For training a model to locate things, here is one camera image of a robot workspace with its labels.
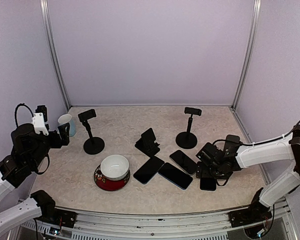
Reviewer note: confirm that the right aluminium frame post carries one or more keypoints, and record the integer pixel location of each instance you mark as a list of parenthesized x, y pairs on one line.
[(248, 53)]

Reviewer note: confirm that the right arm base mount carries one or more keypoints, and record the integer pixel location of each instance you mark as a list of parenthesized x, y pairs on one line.
[(256, 212)]

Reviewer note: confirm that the light blue mug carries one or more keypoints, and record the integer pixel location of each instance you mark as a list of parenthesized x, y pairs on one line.
[(68, 119)]

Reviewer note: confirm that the aluminium frame post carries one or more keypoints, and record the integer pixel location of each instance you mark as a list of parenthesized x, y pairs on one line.
[(248, 53), (53, 53)]

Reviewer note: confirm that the black pole phone stand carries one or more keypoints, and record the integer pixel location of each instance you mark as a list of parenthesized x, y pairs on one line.
[(93, 145), (187, 140)]

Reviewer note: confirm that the black folding phone stand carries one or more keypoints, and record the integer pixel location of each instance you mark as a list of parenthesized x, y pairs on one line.
[(147, 143)]

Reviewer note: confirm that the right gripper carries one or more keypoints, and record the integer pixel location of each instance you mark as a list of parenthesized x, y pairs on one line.
[(205, 173)]

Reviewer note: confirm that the white ceramic bowl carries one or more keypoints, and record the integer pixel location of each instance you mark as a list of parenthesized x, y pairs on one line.
[(115, 167)]

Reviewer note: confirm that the blue-edged black smartphone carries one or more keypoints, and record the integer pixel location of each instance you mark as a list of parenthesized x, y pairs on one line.
[(175, 176)]

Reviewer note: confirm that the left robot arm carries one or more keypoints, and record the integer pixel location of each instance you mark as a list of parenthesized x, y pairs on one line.
[(28, 151)]

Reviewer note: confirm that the silver-edged black smartphone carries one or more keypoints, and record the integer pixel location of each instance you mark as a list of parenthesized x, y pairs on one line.
[(184, 162)]

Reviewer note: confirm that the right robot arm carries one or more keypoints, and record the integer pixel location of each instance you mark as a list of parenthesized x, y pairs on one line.
[(236, 156)]

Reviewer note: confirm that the left aluminium frame post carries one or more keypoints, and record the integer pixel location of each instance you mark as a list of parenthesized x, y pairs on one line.
[(53, 53)]

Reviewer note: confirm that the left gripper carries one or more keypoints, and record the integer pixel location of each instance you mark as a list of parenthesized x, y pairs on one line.
[(65, 136)]

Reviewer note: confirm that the round-base plate phone stand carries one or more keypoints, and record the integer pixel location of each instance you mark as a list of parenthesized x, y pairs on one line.
[(231, 141)]

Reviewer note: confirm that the red floral plate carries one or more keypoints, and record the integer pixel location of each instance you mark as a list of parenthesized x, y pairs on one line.
[(109, 185)]

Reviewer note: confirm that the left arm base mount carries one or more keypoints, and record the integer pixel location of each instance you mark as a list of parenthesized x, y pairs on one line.
[(57, 216)]

